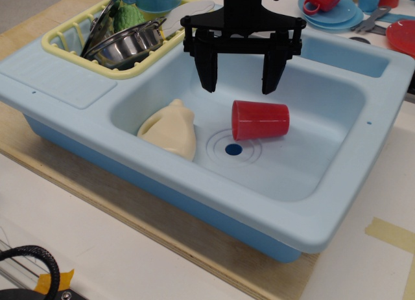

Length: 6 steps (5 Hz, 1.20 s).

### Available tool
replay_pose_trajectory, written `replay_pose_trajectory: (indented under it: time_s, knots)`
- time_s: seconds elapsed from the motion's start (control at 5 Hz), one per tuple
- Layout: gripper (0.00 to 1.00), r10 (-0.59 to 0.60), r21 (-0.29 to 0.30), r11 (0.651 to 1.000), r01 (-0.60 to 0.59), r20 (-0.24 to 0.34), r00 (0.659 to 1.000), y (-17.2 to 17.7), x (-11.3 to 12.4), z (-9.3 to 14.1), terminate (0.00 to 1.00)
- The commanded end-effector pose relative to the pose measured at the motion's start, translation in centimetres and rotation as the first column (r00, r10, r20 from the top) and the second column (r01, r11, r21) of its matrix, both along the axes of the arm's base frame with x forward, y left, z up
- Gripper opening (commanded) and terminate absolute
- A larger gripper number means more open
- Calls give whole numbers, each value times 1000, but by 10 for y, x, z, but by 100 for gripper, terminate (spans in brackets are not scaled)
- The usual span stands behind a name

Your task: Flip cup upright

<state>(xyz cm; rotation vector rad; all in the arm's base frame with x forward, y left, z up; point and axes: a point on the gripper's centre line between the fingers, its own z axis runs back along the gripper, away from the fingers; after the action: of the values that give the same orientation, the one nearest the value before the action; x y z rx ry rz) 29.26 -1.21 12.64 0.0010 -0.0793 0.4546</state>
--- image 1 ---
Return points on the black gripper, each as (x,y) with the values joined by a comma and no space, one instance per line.
(246,27)

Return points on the red plastic cup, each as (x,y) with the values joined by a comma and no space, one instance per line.
(255,120)

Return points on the grey plastic plate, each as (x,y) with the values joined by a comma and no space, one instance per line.
(172,22)

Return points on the blue plate stack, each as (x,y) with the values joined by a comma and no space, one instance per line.
(343,16)

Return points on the cream plastic detergent bottle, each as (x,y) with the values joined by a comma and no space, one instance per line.
(172,129)

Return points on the green plastic vegetable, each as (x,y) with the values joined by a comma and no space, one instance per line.
(127,16)

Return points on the stainless steel pot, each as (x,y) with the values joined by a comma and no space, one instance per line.
(130,46)

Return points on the grey plastic fork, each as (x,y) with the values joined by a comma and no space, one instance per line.
(369,24)

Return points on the steel pot lid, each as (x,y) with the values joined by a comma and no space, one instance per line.
(100,28)

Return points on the light blue toy sink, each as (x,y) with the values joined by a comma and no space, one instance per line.
(281,195)

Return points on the red plate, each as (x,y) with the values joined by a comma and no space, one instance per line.
(401,36)

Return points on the yellow dish rack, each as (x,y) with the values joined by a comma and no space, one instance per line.
(66,41)

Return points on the yellow masking tape piece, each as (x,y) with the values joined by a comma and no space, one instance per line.
(392,234)

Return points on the orange tape piece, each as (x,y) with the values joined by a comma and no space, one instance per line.
(45,280)

